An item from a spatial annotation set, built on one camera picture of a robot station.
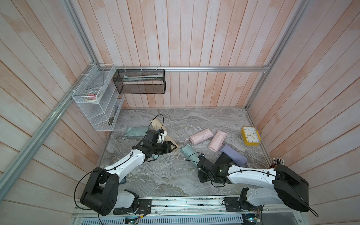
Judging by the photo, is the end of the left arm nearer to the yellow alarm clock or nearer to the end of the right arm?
the end of the right arm

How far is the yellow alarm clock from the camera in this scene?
98 centimetres

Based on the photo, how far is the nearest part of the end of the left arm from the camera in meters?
0.64
